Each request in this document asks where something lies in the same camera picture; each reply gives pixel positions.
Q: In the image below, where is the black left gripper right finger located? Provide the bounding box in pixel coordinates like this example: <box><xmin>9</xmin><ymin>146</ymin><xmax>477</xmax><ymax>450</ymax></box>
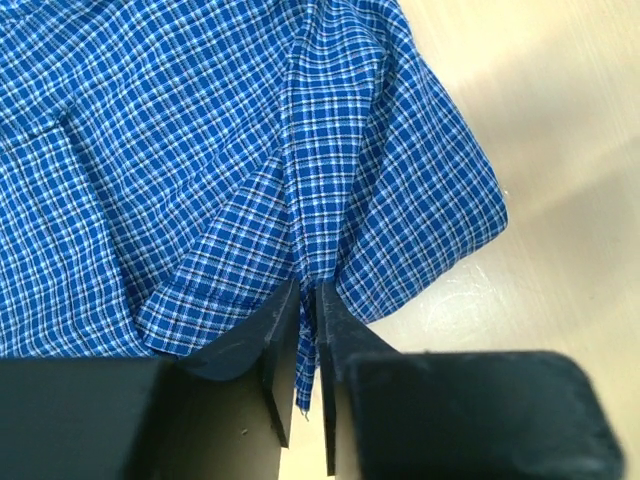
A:
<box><xmin>316</xmin><ymin>283</ymin><xmax>625</xmax><ymax>479</ymax></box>

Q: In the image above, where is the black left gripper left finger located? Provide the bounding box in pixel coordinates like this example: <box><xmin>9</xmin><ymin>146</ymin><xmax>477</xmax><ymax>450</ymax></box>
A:
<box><xmin>1</xmin><ymin>281</ymin><xmax>299</xmax><ymax>479</ymax></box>

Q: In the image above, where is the blue checkered long sleeve shirt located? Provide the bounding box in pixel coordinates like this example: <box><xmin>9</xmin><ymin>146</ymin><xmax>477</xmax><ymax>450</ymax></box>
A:
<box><xmin>1</xmin><ymin>1</ymin><xmax>508</xmax><ymax>409</ymax></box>

